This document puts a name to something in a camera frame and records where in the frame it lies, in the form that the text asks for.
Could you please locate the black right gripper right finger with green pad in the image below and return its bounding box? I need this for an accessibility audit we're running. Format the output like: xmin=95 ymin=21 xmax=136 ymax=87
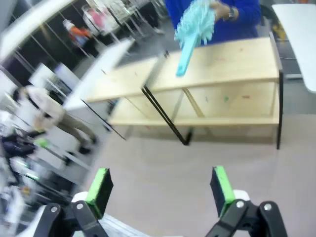
xmin=204 ymin=165 xmax=288 ymax=237

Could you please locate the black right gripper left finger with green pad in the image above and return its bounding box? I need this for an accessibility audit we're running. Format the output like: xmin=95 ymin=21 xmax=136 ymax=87
xmin=32 ymin=167 xmax=114 ymax=237

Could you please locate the teal chenille duster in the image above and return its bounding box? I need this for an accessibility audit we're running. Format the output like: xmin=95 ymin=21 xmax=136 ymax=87
xmin=174 ymin=0 xmax=217 ymax=78

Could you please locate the person's left forearm blue sleeve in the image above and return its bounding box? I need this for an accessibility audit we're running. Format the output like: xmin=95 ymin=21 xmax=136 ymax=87
xmin=233 ymin=0 xmax=262 ymax=27

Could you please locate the person's left hand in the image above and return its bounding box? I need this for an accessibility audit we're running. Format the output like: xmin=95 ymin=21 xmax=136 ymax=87
xmin=211 ymin=1 xmax=235 ymax=22

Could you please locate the background person in beige clothes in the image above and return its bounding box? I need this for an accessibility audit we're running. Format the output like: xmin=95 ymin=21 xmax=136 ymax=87
xmin=11 ymin=85 xmax=97 ymax=155

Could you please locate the white rectangular table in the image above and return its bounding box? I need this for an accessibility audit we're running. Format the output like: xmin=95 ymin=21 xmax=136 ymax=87
xmin=63 ymin=39 xmax=135 ymax=112

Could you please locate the orange and white clothes display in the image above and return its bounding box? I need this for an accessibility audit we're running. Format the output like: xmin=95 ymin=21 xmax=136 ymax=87
xmin=63 ymin=19 xmax=93 ymax=47

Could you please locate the person's blue sweater torso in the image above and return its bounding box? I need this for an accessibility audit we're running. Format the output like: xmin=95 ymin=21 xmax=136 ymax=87
xmin=164 ymin=0 xmax=262 ymax=45

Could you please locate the white rounded table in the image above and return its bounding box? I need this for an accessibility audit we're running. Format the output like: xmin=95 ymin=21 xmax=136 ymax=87
xmin=271 ymin=3 xmax=316 ymax=93

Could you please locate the pink clothes display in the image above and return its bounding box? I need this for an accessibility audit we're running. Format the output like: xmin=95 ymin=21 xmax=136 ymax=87
xmin=82 ymin=4 xmax=111 ymax=34

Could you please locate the silver wristwatch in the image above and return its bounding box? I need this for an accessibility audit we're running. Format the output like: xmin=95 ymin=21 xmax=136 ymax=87
xmin=227 ymin=6 xmax=238 ymax=21

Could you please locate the light wooden shelf black frame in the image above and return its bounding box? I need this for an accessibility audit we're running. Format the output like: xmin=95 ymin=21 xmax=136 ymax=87
xmin=85 ymin=37 xmax=284 ymax=150

